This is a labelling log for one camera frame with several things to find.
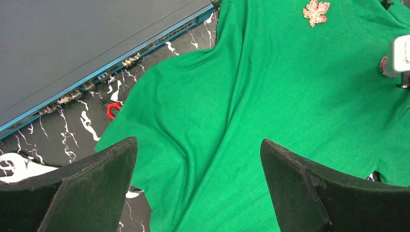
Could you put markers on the small black button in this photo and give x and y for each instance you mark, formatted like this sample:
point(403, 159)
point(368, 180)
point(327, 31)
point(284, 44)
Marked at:
point(387, 4)

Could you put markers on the red leaf brooch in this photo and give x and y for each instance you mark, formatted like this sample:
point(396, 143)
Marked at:
point(315, 11)

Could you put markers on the green polo shirt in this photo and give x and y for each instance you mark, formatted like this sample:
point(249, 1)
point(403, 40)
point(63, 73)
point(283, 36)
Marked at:
point(200, 117)

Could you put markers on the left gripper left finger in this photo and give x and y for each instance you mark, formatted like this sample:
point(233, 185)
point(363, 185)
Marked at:
point(85, 196)

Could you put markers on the grey network switch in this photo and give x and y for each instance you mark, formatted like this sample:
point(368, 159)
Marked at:
point(52, 51)

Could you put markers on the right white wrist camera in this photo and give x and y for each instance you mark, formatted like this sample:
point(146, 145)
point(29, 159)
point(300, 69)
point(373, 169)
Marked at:
point(397, 62)

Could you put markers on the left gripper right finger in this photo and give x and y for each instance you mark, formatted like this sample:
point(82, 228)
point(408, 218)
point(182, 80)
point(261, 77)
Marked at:
point(310, 197)

